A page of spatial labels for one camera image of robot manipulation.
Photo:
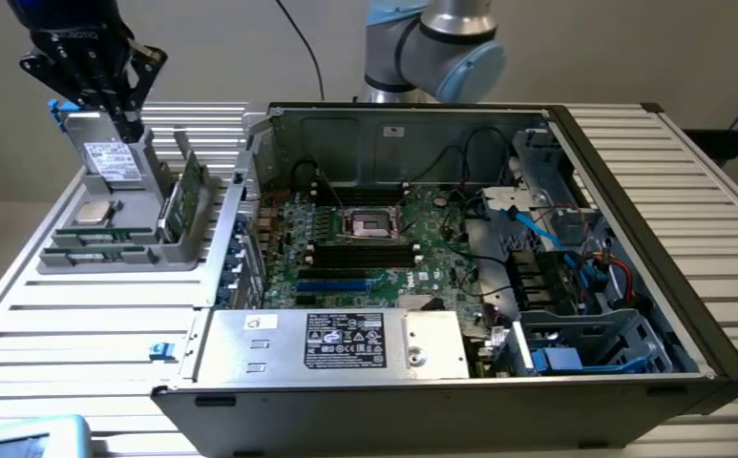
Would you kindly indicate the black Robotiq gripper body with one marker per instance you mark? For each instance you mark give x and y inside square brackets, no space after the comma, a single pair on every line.
[78,40]

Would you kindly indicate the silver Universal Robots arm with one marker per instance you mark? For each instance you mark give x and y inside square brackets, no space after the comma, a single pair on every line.
[446,43]

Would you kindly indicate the green RAM stick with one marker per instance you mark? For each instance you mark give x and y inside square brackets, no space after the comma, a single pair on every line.
[104,232]
[92,256]

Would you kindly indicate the black RAM slot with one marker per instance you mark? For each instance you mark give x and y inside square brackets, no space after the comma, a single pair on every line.
[363,186]
[363,201]
[366,264]
[363,191]
[366,258]
[363,196]
[366,253]
[366,247]

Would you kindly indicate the hard disk with blue carrier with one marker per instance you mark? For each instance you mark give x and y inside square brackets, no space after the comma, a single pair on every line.
[109,160]

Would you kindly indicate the green graphics card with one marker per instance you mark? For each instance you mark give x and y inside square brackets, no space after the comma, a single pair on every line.
[184,200]

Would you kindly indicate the silver CPU chip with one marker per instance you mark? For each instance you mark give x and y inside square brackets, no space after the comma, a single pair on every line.
[96,213]

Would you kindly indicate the grey parts rack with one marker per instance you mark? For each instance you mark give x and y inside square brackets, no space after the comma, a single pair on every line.
[177,253]

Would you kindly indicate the CPU socket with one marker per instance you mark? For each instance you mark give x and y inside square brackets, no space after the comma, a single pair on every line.
[370,223]

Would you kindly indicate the long black expansion slot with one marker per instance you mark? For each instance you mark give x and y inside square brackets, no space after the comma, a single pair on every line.
[334,274]

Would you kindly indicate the blue expansion slot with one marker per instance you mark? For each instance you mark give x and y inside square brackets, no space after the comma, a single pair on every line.
[334,286]

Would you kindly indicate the short black expansion slot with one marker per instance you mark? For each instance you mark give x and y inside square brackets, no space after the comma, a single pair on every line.
[307,300]

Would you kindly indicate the green Dell motherboard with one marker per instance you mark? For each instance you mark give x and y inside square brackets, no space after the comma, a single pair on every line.
[433,238]

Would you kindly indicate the small blue plastic clip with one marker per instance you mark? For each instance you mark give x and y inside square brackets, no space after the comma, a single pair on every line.
[161,350]

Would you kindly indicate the silver power supply unit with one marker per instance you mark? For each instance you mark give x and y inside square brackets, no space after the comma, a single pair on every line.
[260,348]

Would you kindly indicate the silver chipset heatsink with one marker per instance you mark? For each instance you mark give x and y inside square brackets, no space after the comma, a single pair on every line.
[420,302]

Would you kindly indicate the metal optical drive cage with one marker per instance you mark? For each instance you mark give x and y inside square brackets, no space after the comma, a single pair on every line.
[543,162]

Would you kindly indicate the teal box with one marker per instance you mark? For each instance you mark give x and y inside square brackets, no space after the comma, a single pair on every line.
[25,436]

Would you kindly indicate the black fan shroud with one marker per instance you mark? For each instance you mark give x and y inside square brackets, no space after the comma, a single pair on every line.
[547,281]

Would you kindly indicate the open black PC case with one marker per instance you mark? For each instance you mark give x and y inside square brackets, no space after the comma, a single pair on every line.
[407,415]

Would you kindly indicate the grey disk bay cage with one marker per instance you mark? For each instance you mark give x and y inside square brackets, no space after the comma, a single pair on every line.
[605,334]

